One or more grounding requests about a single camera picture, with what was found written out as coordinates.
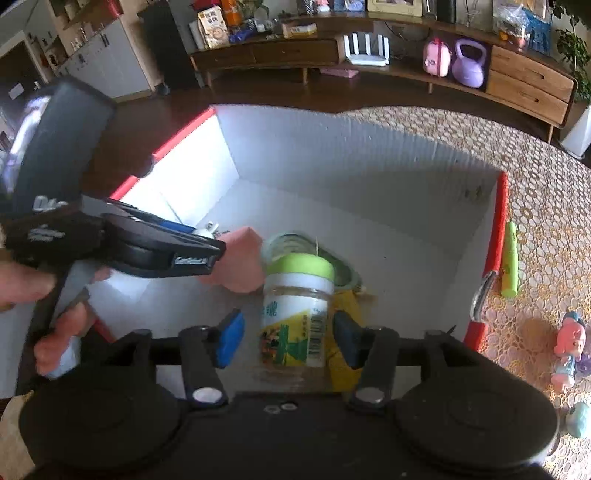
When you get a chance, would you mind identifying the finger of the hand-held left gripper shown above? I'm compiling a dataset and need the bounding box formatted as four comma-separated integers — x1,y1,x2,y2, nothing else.
105,215,227,278
107,198,198,235

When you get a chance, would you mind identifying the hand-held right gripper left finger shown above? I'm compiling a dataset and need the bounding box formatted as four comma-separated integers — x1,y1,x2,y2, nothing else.
108,309,245,409

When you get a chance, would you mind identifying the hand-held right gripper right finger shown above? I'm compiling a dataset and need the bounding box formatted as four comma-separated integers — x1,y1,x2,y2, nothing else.
332,310,472,414

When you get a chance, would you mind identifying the clear bottle with green lid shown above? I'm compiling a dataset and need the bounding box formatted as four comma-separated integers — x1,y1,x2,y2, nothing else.
259,253,335,369

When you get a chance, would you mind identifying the pink heart-shaped bowl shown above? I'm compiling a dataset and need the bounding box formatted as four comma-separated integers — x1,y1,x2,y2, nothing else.
196,226,266,295

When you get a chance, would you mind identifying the white red-rimmed storage box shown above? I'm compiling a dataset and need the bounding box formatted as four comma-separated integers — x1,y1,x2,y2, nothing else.
14,105,509,398

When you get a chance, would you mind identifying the green plastic tube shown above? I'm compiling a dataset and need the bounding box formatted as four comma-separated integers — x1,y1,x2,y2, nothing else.
501,222,520,298

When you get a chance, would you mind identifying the person's left hand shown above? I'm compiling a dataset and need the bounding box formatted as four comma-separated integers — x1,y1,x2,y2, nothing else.
0,265,100,377

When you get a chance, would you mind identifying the small yellow box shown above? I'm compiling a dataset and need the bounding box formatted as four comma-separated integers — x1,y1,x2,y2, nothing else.
323,288,370,393

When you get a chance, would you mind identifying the white cabinet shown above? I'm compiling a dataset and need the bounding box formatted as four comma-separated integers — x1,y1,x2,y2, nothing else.
55,18,155,100

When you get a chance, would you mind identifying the dark grey cabinet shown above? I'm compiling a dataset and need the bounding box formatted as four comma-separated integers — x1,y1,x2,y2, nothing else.
139,2,199,93

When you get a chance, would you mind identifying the printed snack box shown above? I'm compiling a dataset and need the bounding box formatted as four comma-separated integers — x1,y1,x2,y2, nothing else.
198,7,230,50

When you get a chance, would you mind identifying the pink doll figure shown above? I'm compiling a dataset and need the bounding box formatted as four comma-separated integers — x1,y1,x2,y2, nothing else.
551,311,589,388

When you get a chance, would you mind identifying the small cardboard box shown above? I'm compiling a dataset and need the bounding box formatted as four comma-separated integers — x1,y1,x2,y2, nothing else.
281,23,318,39

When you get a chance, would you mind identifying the floral lace tablecloth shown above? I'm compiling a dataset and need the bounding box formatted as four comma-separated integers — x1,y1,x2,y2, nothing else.
342,107,591,480

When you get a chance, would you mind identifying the teal ball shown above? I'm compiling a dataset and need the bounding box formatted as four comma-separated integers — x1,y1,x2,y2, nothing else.
564,401,591,439

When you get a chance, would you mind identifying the white router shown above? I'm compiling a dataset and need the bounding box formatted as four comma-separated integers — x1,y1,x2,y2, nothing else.
342,32,391,66

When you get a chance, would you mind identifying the pink toy suitcase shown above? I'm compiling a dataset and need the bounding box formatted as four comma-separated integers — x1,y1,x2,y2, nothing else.
422,38,452,78

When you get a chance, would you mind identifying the purple kettlebell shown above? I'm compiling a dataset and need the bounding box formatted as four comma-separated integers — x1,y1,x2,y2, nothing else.
451,38,489,88

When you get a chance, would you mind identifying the wooden sideboard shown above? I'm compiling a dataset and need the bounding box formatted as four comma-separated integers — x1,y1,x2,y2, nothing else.
189,11,578,139

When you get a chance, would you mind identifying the white planter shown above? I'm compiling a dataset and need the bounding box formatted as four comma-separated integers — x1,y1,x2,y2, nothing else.
560,104,591,160

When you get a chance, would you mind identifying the clear plastic bag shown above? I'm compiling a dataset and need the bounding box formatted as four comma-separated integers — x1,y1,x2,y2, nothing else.
492,4,529,49

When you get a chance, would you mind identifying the tall green houseplant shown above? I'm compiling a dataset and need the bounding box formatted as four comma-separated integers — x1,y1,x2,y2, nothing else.
551,0,591,102

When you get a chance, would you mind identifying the cream picture frame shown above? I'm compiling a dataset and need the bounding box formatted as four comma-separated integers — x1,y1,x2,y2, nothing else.
367,0,423,18

